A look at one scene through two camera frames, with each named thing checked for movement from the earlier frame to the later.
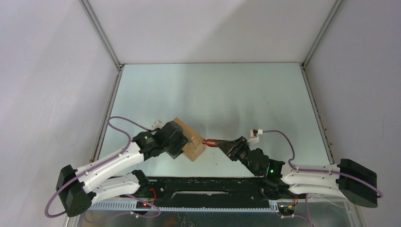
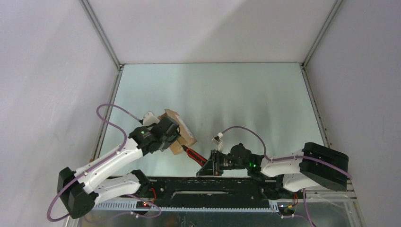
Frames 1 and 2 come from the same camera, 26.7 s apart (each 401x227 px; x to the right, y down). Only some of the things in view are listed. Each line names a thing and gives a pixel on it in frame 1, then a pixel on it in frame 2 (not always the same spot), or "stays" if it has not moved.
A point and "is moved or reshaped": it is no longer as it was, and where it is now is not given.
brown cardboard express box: x=196 y=145 is moved or reshaped
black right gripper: x=238 y=144 → x=212 y=166
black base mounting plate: x=207 y=190 stays
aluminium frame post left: x=101 y=32 stays
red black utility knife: x=210 y=142 → x=197 y=158
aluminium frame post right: x=332 y=13 stays
